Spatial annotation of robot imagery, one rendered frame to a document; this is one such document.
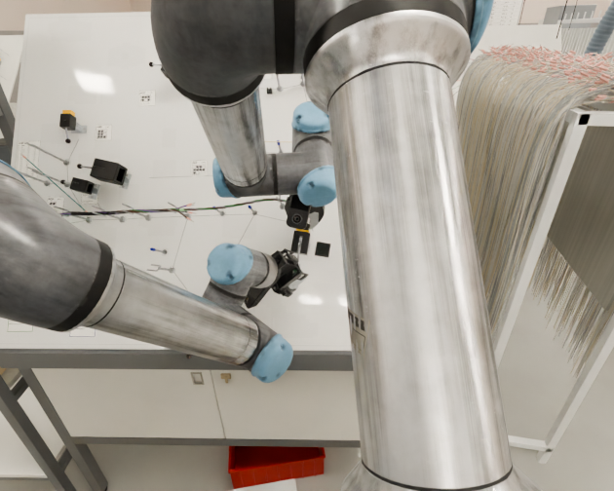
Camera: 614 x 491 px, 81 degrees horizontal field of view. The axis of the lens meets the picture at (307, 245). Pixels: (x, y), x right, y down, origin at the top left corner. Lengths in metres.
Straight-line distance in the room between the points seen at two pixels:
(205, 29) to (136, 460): 1.87
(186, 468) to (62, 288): 1.59
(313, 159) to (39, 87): 1.01
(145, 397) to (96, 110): 0.90
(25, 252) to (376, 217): 0.28
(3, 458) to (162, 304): 1.58
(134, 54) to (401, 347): 1.25
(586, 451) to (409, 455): 2.01
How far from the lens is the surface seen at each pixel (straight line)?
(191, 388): 1.26
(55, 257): 0.37
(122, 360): 1.18
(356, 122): 0.24
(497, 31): 4.33
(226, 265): 0.65
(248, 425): 1.37
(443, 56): 0.27
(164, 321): 0.45
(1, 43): 7.00
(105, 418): 1.51
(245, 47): 0.29
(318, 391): 1.21
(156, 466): 1.96
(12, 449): 1.98
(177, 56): 0.33
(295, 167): 0.64
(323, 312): 1.02
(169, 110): 1.22
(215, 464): 1.89
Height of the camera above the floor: 1.62
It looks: 31 degrees down
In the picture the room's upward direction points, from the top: 1 degrees counter-clockwise
